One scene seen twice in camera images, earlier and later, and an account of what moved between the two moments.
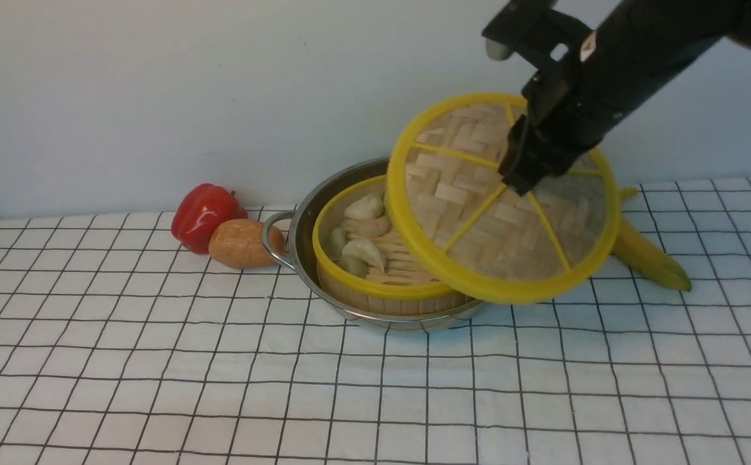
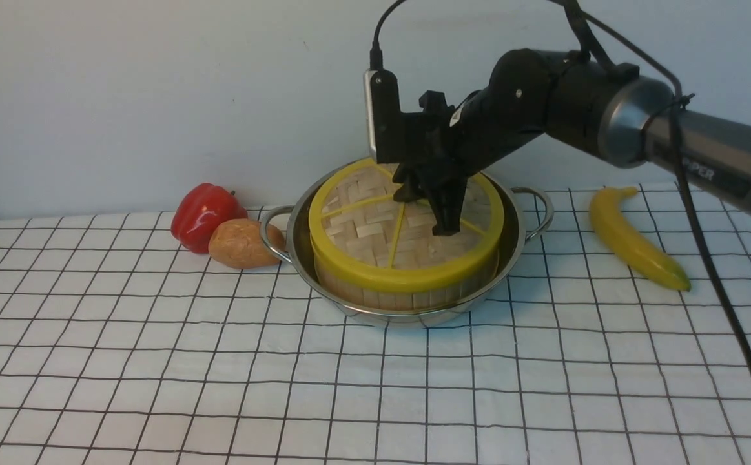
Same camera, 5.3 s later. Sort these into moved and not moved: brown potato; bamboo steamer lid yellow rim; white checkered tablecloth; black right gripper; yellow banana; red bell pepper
Moved: black right gripper; bamboo steamer lid yellow rim
Not moved: white checkered tablecloth; yellow banana; red bell pepper; brown potato
